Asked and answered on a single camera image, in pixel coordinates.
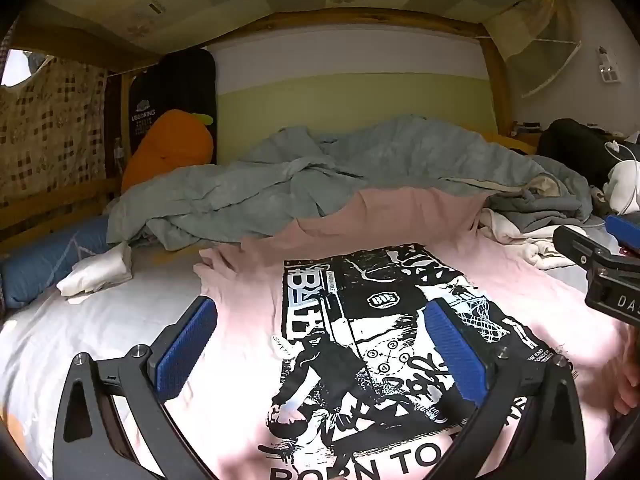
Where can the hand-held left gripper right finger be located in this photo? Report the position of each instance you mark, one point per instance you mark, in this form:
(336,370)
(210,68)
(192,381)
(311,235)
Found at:
(452,345)

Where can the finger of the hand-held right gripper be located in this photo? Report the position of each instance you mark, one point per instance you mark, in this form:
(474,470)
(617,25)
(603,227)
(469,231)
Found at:
(580,247)
(625,230)

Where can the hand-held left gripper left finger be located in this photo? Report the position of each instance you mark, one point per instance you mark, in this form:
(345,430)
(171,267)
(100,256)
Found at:
(185,345)

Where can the pink printed T-shirt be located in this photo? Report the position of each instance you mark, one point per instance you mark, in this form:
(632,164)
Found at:
(240,310)

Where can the person's right hand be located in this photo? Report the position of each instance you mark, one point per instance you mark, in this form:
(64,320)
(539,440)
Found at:
(630,380)

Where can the white plush item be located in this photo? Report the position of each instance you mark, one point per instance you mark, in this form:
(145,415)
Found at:
(625,180)

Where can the grey garment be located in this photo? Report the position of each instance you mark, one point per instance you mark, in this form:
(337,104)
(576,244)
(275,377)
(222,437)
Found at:
(545,205)

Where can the cream knit garment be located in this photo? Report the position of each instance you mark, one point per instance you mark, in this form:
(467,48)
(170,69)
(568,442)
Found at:
(505,230)

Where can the black clothing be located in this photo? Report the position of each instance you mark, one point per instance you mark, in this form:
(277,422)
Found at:
(570,145)

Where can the white folded cloth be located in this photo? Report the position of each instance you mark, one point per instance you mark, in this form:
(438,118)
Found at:
(95,272)

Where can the blue pillow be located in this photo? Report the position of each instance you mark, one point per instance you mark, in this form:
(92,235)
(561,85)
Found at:
(50,255)

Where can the orange carrot plush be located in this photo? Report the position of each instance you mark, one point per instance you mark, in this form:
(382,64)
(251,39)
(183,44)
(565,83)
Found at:
(165,145)

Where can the grey-green duvet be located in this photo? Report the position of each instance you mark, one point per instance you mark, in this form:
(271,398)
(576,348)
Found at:
(325,170)

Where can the checked beige curtain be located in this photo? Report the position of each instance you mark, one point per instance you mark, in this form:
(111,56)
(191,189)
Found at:
(50,125)

